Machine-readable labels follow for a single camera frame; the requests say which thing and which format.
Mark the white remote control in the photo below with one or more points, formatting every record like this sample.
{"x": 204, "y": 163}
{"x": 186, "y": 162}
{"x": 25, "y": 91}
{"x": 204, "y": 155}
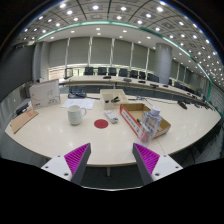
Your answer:
{"x": 111, "y": 116}

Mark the black desktop microphone unit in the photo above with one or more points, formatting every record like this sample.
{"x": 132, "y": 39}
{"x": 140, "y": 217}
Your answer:
{"x": 182, "y": 105}

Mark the flat round red coaster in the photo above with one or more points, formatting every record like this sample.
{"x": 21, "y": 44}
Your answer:
{"x": 101, "y": 124}

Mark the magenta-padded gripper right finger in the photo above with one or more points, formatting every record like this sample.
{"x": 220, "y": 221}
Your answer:
{"x": 146, "y": 158}

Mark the brown paper envelope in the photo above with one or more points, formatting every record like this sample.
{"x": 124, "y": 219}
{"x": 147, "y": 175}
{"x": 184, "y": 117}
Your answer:
{"x": 23, "y": 120}

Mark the clear plastic water bottle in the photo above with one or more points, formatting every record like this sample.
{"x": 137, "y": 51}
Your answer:
{"x": 150, "y": 125}

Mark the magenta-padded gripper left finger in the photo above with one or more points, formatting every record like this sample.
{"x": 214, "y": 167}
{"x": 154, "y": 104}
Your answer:
{"x": 77, "y": 158}

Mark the white paper sheet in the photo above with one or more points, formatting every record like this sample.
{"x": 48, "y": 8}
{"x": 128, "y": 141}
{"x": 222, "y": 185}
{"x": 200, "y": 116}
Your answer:
{"x": 79, "y": 103}

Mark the white printed carton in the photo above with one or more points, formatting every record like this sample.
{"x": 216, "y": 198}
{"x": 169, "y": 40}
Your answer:
{"x": 44, "y": 94}

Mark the group of ceiling lights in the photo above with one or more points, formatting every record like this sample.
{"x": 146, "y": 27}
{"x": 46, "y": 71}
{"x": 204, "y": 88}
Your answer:
{"x": 95, "y": 7}

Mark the white ceramic mug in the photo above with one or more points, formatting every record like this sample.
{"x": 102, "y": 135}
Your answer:
{"x": 75, "y": 115}

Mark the open cardboard box red label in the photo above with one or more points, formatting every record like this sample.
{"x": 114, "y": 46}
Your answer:
{"x": 133, "y": 113}

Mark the black stapler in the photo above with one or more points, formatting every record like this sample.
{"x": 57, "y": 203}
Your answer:
{"x": 115, "y": 99}

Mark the long curved conference desk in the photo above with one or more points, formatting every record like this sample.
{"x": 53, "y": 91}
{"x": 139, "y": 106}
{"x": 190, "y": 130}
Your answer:
{"x": 100, "y": 81}

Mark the small open cardboard box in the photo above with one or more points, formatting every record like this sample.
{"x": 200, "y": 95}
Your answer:
{"x": 107, "y": 94}

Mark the row of black office chairs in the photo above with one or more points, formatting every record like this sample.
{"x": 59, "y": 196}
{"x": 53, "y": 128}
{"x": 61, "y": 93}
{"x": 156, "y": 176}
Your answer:
{"x": 112, "y": 71}

